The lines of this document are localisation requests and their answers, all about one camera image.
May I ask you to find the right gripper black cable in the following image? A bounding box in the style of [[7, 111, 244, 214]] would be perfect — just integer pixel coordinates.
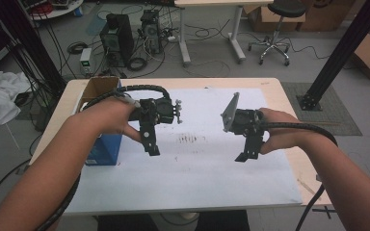
[[262, 120, 339, 231]]

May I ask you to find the black metal pillar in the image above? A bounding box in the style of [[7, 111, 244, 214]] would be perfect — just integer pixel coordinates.
[[296, 0, 370, 112]]

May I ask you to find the white-legged desk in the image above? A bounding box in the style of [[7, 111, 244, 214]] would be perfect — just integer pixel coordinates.
[[173, 0, 275, 66]]

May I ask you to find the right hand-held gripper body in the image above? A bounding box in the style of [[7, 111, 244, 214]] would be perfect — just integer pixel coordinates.
[[221, 91, 266, 138]]

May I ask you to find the grey floor mat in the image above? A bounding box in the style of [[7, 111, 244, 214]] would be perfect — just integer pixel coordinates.
[[280, 81, 364, 138]]

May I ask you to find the white power supply unit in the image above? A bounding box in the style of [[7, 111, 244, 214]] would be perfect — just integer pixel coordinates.
[[79, 47, 93, 77]]

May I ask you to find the white paper sheet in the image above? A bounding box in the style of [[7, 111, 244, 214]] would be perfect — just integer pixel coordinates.
[[62, 87, 304, 216]]

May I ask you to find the blue cardboard box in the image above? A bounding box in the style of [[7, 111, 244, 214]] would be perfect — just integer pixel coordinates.
[[76, 75, 123, 167]]

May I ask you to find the small black computer tower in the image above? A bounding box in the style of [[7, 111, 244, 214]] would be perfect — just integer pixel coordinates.
[[139, 9, 162, 55]]

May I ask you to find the black floor cable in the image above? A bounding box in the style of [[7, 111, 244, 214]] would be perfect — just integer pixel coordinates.
[[0, 134, 43, 219]]

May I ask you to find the person's left hand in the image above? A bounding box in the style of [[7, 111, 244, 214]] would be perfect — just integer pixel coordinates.
[[68, 97, 143, 144]]

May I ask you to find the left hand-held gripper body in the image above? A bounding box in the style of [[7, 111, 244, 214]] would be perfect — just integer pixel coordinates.
[[129, 97, 184, 127]]

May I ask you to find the round white table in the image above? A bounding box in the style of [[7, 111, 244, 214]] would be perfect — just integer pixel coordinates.
[[28, 0, 85, 21]]

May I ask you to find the black office stool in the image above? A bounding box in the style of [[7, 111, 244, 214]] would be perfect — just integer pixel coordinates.
[[248, 0, 308, 67]]

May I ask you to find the coiled black cable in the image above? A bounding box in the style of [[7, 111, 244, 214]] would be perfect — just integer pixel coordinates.
[[66, 40, 90, 56]]

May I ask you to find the person's dark clothing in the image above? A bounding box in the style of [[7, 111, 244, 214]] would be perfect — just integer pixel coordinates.
[[96, 210, 251, 231]]

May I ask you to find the white cloth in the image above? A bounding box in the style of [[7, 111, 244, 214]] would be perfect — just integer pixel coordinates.
[[0, 70, 32, 129]]

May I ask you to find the large black computer tower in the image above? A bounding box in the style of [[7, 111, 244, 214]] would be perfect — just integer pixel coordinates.
[[99, 13, 135, 68]]

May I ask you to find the person's right hand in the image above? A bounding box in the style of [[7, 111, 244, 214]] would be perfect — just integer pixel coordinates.
[[258, 107, 312, 156]]

